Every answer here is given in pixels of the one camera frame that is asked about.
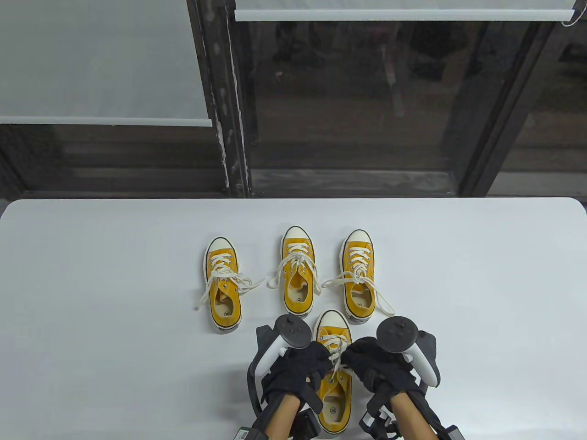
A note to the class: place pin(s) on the person's right forearm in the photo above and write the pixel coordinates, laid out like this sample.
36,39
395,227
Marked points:
410,419

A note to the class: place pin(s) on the person's left forearm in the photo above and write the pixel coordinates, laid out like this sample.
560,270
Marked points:
282,419

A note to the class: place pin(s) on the person's left hand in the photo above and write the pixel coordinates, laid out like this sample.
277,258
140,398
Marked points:
298,366

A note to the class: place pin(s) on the white and grey controller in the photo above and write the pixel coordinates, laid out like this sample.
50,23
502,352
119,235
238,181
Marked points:
293,330
396,333

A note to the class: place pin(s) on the black window post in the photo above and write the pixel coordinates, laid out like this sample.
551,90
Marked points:
504,114
220,91

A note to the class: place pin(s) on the white roller blind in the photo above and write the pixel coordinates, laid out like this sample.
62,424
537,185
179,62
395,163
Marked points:
403,13
91,59

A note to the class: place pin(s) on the person's right hand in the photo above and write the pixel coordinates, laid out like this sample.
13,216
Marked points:
380,371

